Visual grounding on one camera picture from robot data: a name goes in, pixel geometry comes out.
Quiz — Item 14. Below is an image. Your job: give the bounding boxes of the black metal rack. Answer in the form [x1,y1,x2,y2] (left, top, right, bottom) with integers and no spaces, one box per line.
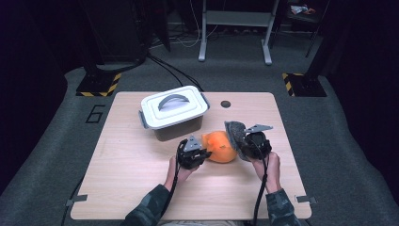
[276,0,330,59]

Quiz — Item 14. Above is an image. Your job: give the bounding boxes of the hand-held gripper black cable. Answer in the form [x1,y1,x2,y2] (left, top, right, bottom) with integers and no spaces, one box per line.
[159,139,189,220]
[251,137,271,226]

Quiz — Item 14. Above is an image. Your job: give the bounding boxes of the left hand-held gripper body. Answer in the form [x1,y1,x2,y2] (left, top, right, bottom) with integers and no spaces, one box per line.
[176,135,208,170]

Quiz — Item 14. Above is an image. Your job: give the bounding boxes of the white metal desk frame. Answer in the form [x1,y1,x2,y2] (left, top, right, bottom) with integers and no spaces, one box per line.
[198,0,280,66]

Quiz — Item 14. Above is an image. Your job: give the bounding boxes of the grey tape strip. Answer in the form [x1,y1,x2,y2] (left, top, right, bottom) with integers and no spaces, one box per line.
[65,194,88,207]
[295,195,317,205]

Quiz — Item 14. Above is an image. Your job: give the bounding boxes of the black yellow striped stand base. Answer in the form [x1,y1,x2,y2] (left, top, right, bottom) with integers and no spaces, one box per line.
[75,72,122,98]
[281,73,327,98]

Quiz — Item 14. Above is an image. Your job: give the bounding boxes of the small colourful items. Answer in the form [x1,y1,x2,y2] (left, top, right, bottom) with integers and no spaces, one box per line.
[290,4,316,16]

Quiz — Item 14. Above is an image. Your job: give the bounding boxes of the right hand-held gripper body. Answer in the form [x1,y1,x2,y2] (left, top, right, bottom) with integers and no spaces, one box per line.
[243,123,274,161]

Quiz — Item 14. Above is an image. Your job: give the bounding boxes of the brown transparent storage box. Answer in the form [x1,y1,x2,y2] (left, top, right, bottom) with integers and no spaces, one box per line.
[138,92,211,142]

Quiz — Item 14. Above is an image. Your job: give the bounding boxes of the white floor cables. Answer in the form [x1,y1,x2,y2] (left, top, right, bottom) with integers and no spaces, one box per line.
[150,0,222,50]

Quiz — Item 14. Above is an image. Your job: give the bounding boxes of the black floor cable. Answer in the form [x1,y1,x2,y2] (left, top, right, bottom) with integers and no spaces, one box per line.
[149,53,205,92]
[147,55,185,89]

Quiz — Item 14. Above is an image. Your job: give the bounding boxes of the right hand-held gripper black cable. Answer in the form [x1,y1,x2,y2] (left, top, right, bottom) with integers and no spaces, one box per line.
[251,137,271,226]

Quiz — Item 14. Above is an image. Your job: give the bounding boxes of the left hand-held gripper black cable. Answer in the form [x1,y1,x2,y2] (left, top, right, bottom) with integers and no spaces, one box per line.
[159,139,189,220]

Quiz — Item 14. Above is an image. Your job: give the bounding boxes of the grey fluffy cloth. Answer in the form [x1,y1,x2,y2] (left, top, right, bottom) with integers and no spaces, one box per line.
[224,121,252,163]

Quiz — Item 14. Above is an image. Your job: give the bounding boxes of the white lid with grey handle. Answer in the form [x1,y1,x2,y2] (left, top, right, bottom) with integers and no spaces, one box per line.
[139,85,210,131]

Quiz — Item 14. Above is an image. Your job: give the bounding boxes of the orange plush toy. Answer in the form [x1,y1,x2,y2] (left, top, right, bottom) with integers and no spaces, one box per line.
[200,130,238,164]

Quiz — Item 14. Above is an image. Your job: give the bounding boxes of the person's left hand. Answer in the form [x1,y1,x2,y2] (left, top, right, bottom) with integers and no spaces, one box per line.
[163,155,200,192]

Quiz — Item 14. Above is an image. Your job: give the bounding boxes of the person's right hand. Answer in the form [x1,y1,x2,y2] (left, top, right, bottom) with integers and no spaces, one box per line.
[250,151,282,194]

